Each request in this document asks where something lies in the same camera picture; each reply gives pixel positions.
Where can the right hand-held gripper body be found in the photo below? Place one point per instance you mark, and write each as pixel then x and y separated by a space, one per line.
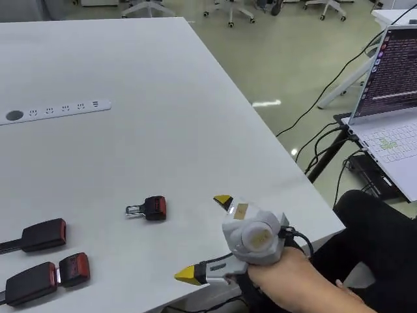
pixel 252 228

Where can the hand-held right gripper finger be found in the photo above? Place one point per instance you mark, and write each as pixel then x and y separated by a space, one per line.
pixel 224 200
pixel 208 269

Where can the black red seat belt tongue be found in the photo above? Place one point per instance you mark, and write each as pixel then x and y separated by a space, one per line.
pixel 153 208
pixel 75 269

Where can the black seat belt buckle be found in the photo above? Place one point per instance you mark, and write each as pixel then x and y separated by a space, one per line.
pixel 31 285
pixel 42 235

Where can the person's right forearm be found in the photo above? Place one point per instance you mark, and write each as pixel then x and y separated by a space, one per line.
pixel 325 298

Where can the person's right hand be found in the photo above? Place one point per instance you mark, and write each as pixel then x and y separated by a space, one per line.
pixel 280 274

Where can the white office chair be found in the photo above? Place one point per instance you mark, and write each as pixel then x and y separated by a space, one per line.
pixel 329 8
pixel 233 13
pixel 148 8

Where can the white power strip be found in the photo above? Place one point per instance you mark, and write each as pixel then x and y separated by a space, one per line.
pixel 58 111

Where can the white laptop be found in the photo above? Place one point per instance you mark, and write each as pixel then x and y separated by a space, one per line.
pixel 389 98

